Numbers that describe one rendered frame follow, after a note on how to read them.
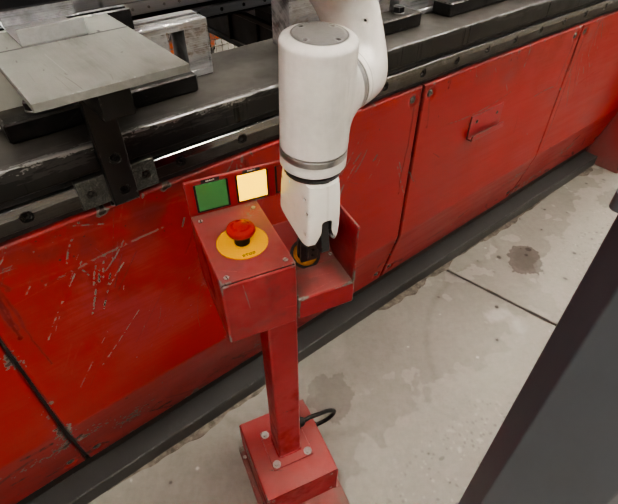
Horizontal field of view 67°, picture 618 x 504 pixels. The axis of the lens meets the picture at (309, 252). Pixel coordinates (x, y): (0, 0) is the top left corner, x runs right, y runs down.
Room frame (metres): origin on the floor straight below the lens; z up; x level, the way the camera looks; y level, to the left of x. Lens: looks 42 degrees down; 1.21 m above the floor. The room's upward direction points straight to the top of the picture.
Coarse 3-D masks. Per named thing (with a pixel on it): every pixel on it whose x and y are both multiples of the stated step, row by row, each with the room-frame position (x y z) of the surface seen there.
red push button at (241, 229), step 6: (234, 222) 0.50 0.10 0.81; (240, 222) 0.50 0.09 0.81; (246, 222) 0.50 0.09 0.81; (228, 228) 0.49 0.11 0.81; (234, 228) 0.49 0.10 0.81; (240, 228) 0.49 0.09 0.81; (246, 228) 0.49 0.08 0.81; (252, 228) 0.49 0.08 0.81; (228, 234) 0.48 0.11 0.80; (234, 234) 0.48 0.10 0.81; (240, 234) 0.48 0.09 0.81; (246, 234) 0.48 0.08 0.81; (252, 234) 0.49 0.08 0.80; (234, 240) 0.49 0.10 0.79; (240, 240) 0.48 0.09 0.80; (246, 240) 0.49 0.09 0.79; (240, 246) 0.49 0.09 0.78
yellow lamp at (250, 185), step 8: (240, 176) 0.58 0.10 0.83; (248, 176) 0.59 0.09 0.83; (256, 176) 0.59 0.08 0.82; (264, 176) 0.60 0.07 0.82; (240, 184) 0.58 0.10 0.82; (248, 184) 0.59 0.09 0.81; (256, 184) 0.59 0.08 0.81; (264, 184) 0.60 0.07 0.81; (240, 192) 0.58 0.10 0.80; (248, 192) 0.59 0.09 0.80; (256, 192) 0.59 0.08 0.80; (264, 192) 0.60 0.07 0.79; (240, 200) 0.58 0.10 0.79
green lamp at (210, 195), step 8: (208, 184) 0.56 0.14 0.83; (216, 184) 0.57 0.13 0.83; (224, 184) 0.57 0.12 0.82; (200, 192) 0.56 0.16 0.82; (208, 192) 0.56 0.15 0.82; (216, 192) 0.57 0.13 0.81; (224, 192) 0.57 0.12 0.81; (200, 200) 0.56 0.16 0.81; (208, 200) 0.56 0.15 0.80; (216, 200) 0.57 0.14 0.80; (224, 200) 0.57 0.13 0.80; (200, 208) 0.56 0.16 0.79; (208, 208) 0.56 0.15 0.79
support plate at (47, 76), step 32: (128, 32) 0.68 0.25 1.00; (0, 64) 0.57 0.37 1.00; (32, 64) 0.57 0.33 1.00; (64, 64) 0.57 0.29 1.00; (96, 64) 0.57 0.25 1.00; (128, 64) 0.57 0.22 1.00; (160, 64) 0.57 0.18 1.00; (32, 96) 0.48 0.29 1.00; (64, 96) 0.48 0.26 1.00; (96, 96) 0.50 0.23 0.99
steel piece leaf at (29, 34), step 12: (24, 24) 0.71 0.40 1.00; (36, 24) 0.71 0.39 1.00; (48, 24) 0.65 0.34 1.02; (60, 24) 0.66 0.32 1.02; (72, 24) 0.66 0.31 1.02; (84, 24) 0.67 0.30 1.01; (12, 36) 0.66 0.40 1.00; (24, 36) 0.63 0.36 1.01; (36, 36) 0.63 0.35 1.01; (48, 36) 0.64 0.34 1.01; (60, 36) 0.65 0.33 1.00; (72, 36) 0.66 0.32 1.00
